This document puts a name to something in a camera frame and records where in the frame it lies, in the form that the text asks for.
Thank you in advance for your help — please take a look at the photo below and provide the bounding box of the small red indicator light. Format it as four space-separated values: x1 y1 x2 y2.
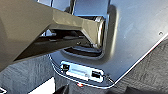
76 82 84 88

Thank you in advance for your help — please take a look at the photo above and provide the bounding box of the white flat object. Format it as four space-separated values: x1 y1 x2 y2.
32 76 56 94

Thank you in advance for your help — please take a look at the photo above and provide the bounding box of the white box with blue middle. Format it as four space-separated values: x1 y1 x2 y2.
59 59 105 83

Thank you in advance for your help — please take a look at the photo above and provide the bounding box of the round silver base bolt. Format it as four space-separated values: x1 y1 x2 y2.
157 30 164 37

